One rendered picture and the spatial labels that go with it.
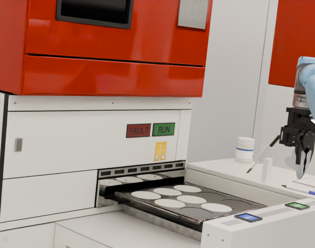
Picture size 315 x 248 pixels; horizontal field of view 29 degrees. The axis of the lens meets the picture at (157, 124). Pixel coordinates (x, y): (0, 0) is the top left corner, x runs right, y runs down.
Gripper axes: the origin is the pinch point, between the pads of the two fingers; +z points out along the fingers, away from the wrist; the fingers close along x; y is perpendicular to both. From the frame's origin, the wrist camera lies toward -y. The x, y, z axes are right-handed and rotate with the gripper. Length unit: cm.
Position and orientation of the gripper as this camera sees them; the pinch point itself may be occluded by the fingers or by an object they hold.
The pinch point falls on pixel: (301, 175)
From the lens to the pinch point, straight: 191.4
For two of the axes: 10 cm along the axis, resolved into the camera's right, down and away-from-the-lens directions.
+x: -6.7, 0.3, -7.4
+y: -7.4, -1.6, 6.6
